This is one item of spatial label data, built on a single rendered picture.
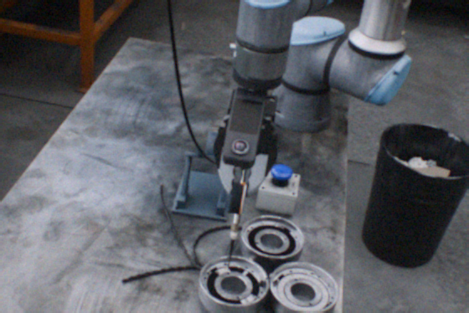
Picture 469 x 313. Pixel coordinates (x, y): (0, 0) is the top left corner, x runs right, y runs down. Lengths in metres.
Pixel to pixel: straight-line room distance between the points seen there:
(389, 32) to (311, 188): 0.34
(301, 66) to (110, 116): 0.42
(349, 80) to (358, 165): 1.54
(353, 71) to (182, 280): 0.57
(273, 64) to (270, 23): 0.06
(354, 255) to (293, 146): 1.06
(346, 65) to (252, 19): 0.52
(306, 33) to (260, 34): 0.51
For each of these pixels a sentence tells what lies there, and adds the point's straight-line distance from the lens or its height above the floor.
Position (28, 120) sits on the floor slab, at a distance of 2.92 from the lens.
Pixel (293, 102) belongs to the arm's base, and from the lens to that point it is 1.41.
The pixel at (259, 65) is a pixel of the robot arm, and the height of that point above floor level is 1.16.
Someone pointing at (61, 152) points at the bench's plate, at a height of 0.80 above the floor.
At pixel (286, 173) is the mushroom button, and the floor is 0.87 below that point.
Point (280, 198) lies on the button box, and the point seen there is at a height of 0.83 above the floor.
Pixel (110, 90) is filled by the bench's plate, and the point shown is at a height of 0.80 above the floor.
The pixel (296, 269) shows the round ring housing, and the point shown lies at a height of 0.83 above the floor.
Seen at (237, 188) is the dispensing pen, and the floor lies 0.95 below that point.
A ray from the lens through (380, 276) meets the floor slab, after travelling 2.32.
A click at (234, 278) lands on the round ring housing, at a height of 0.82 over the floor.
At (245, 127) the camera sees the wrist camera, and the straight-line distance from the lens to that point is 0.87.
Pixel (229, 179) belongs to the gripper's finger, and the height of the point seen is 0.96.
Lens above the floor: 1.53
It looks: 34 degrees down
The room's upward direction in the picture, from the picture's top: 8 degrees clockwise
